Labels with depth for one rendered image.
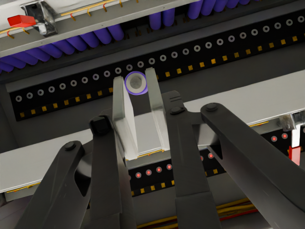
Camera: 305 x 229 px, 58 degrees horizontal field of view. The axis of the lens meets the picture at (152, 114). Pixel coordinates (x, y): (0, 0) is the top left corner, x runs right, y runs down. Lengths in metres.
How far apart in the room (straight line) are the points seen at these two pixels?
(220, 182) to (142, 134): 0.30
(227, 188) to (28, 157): 0.40
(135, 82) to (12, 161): 0.22
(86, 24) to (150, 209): 0.39
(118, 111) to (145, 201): 0.45
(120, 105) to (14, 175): 0.24
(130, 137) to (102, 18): 0.24
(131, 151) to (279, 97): 0.24
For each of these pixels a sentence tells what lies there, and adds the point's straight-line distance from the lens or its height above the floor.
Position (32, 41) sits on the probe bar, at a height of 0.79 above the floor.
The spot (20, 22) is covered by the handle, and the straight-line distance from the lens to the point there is 0.29.
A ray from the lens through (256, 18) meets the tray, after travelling 0.53.
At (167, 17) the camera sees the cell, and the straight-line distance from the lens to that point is 0.42.
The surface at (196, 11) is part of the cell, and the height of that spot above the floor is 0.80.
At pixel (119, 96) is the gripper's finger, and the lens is 0.18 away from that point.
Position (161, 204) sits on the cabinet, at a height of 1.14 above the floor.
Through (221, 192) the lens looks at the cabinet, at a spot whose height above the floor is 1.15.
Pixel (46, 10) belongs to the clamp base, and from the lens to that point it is 0.35.
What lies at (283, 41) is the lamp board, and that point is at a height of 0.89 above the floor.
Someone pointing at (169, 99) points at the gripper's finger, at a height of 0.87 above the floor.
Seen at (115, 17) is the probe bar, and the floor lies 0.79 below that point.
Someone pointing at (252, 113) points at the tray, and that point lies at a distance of 0.35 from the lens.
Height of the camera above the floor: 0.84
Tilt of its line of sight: 13 degrees up
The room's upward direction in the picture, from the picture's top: 164 degrees clockwise
